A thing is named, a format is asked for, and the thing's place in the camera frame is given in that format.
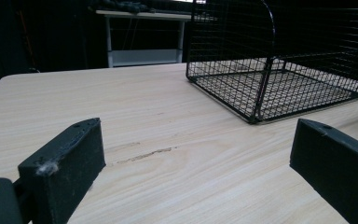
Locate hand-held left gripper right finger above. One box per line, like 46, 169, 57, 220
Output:
289, 118, 358, 224

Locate dark items on white table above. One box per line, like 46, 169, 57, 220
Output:
88, 0, 152, 14

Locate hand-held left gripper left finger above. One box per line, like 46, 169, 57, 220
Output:
17, 117, 107, 224

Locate black wire mesh basket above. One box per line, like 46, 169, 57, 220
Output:
186, 0, 358, 125

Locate white metal frame table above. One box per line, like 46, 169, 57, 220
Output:
95, 8, 194, 69

